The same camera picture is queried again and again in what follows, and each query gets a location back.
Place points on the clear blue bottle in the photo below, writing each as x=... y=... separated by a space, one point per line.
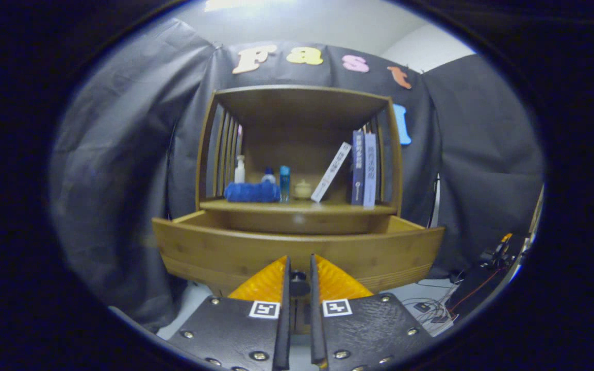
x=284 y=180

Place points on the light purple book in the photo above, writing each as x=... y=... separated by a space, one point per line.
x=369 y=170

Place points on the black backdrop cloth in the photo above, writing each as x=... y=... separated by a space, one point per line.
x=121 y=154

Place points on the beige lidded teacup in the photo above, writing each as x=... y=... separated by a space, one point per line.
x=302 y=190

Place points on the white book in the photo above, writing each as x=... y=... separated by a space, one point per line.
x=332 y=171

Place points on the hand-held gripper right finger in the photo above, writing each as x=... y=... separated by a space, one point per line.
x=364 y=335

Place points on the black and orange clamp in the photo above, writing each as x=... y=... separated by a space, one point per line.
x=495 y=255

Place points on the wooden countertop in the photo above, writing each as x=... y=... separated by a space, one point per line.
x=297 y=205

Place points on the wooden cabinet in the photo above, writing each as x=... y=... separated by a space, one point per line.
x=297 y=108

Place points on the wooden drawer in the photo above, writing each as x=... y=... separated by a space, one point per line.
x=214 y=252

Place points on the white pump bottle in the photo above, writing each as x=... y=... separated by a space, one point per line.
x=240 y=172

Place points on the small black adapter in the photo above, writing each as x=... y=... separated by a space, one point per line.
x=422 y=307

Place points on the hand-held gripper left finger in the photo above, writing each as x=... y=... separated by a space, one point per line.
x=240 y=335

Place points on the blue towel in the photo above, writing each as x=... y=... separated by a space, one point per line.
x=250 y=192

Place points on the white bottle with blue cap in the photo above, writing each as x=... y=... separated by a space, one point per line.
x=269 y=178

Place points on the dark blue book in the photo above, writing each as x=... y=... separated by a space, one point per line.
x=357 y=165

